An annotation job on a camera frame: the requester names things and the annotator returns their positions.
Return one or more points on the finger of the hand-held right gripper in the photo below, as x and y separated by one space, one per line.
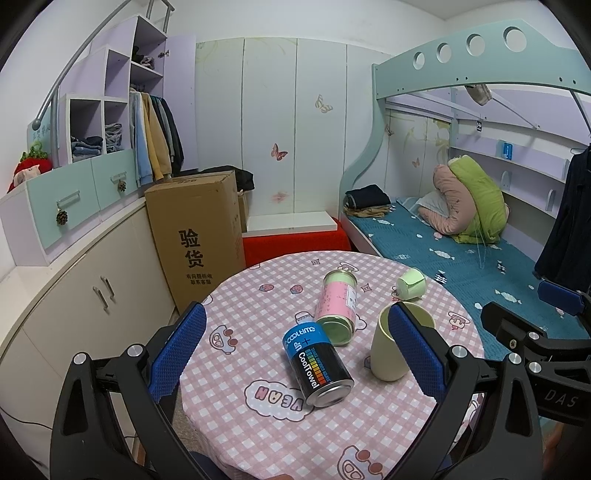
501 321
558 295

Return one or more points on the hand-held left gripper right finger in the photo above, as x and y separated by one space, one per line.
415 351

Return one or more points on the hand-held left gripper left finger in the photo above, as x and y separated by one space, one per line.
178 351

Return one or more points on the pale green cup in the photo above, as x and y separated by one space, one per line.
383 346

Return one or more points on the blue printed bed sheet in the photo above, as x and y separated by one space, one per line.
461 263

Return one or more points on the dark hanging garment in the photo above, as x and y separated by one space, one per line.
570 217

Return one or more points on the pink checked tablecloth round table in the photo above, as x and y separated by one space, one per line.
258 323

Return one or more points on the pink and green can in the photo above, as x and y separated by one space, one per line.
337 304

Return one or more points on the black and blue can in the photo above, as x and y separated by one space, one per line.
318 364

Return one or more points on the tall cardboard box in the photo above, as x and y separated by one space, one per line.
194 230

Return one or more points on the white low cabinet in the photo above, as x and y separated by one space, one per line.
69 295

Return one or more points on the pink quilt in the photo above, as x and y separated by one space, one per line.
450 198

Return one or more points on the white pillow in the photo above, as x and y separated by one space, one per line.
431 203

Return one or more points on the folded beige clothes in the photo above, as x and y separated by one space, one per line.
367 211

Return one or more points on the small blue box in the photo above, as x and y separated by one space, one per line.
505 151

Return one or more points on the red cloth covered bench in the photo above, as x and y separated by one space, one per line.
295 247

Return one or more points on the folded dark clothes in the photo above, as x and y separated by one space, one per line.
368 196

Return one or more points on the white board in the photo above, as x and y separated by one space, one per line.
291 222

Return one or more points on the wide teal drawer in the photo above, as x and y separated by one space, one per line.
62 207

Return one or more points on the pale pink butterfly sticker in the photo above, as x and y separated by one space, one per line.
279 197

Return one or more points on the black cloth bag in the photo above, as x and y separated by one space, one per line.
240 177

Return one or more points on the narrow teal drawer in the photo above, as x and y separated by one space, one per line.
115 177

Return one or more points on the light blue hanging shirt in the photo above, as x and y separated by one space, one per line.
138 147

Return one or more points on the yellow hanging jacket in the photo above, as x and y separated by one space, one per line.
157 143

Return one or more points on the grey hanging pouch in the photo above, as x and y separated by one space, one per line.
478 94

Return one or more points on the dark hanging jackets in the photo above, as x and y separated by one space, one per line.
173 134

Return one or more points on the folded dark jeans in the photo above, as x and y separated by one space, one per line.
86 147

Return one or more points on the folded light jeans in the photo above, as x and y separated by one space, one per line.
113 137

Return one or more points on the red strawberry plush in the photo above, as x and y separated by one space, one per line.
30 168

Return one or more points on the white wardrobe doors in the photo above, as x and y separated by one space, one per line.
272 106

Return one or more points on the cream butterfly sticker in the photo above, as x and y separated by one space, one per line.
324 104

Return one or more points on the purple stair cabinet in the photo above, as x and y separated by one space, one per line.
120 69

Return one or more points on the clothes in cabinet cubby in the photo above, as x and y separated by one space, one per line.
143 59

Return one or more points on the grey metal handrail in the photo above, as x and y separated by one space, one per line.
78 48

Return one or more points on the teal bunk bed frame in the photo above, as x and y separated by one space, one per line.
443 69

